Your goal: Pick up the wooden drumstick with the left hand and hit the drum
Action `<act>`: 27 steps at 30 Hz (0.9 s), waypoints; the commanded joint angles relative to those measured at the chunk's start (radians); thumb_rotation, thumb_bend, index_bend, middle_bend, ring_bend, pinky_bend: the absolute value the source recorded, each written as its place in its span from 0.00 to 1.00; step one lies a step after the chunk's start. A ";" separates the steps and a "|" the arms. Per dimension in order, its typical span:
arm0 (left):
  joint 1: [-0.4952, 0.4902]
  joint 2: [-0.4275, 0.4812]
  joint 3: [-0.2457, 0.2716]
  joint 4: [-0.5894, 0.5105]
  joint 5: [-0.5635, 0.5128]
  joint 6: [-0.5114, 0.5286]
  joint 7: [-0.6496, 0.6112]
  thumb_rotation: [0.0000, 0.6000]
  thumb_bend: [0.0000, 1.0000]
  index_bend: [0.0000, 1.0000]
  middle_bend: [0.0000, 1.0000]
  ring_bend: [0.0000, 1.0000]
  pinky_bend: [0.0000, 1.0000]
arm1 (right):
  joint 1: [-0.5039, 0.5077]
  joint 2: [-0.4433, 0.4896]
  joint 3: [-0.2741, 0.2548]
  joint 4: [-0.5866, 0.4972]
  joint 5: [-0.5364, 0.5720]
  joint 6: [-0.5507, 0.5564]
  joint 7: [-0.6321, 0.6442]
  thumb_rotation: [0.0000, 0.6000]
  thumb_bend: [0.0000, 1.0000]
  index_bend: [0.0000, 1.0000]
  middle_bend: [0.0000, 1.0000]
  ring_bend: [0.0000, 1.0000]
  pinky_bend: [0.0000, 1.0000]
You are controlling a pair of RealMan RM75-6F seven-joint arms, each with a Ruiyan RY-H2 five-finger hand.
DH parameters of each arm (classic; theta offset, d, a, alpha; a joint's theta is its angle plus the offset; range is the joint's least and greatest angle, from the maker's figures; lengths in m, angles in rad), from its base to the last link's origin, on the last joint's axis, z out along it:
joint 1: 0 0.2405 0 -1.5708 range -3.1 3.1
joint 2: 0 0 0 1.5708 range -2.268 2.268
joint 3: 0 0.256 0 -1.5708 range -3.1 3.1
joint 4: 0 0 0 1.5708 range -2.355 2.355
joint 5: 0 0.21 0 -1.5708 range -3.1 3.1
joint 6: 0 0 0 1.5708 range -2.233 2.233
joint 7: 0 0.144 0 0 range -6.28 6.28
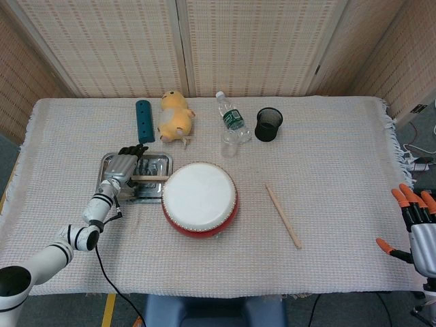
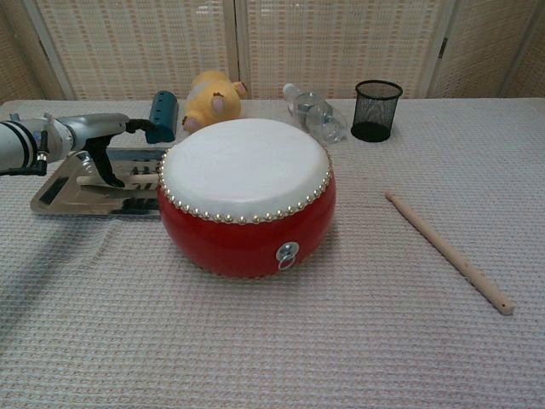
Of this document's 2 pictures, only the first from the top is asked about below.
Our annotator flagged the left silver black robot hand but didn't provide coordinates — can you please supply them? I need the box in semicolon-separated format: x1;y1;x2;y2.
102;144;150;188

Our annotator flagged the right silver orange-tipped robot hand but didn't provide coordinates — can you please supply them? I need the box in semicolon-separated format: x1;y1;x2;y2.
375;183;436;273

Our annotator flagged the stainless steel tray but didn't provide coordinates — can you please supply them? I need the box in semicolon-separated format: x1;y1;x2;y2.
95;152;174;204

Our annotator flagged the red drum white skin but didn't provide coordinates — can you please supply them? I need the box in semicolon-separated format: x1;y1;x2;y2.
161;162;240;239

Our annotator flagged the teal block with holes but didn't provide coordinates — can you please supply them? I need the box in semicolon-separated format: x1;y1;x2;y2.
135;99;156;144

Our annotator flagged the black box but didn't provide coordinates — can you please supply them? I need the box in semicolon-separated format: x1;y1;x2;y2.
413;186;436;202

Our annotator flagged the yellow plush toy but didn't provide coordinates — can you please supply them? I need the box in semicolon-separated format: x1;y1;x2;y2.
156;89;196;151

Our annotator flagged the white power adapter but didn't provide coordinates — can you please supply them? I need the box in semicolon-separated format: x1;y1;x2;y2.
410;157;432;172

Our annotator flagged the white woven tablecloth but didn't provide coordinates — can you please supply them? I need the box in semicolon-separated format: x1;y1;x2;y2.
0;95;433;300

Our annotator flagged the bamboo folding screen panel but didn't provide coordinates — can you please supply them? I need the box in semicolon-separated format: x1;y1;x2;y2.
350;0;436;127
6;0;190;99
175;0;345;98
306;0;409;98
0;6;74;144

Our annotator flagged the clear plastic water bottle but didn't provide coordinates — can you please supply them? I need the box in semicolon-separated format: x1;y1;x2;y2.
215;91;253;159

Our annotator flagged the black mesh pen cup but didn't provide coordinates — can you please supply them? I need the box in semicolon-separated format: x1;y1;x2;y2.
254;107;284;142

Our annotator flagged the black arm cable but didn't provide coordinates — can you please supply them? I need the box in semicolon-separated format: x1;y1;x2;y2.
93;207;147;327

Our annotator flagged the white cable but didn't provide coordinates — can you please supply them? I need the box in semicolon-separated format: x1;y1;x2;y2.
403;124;436;155

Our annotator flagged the red cable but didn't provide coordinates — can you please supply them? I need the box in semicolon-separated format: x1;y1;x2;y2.
406;121;420;148

